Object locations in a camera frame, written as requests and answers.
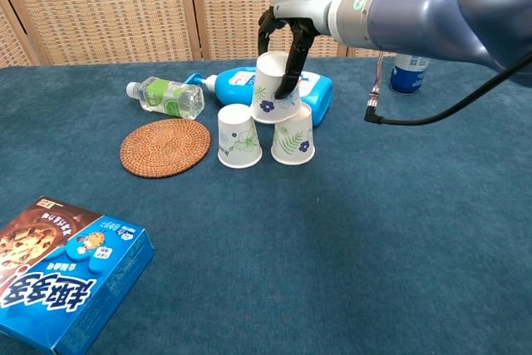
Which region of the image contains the white cup blue flower print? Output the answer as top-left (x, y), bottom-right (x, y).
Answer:
top-left (249, 51), bottom-right (301, 125)

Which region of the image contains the blue pump bottle cartoon label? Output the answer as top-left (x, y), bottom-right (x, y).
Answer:
top-left (184, 66), bottom-right (334, 127)

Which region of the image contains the blue silver drink can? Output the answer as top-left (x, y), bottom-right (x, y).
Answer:
top-left (389, 53), bottom-right (431, 95)

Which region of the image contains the white cup green flower print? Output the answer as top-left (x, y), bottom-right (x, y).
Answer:
top-left (217, 103), bottom-right (264, 170)

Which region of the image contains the black arm cable with connector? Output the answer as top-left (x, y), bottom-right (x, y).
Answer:
top-left (363, 49), bottom-right (532, 126)

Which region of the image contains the blue felt table cloth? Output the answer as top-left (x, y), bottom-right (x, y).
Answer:
top-left (0, 54), bottom-right (532, 355)

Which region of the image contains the white cup fern leaf print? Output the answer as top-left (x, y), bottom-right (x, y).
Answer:
top-left (270, 101), bottom-right (316, 166)

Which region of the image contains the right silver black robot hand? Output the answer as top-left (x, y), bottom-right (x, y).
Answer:
top-left (257, 0), bottom-right (346, 101)

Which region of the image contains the round woven rattan coaster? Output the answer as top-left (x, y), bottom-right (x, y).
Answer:
top-left (119, 118), bottom-right (212, 179)

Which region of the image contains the clear bottle green label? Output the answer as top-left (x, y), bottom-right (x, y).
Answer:
top-left (126, 76), bottom-right (205, 120)

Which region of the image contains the blue brown cookie box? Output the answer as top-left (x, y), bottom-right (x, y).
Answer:
top-left (0, 195), bottom-right (155, 355)

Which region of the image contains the woven rattan folding screen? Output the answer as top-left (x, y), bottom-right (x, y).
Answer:
top-left (0, 0), bottom-right (532, 67)

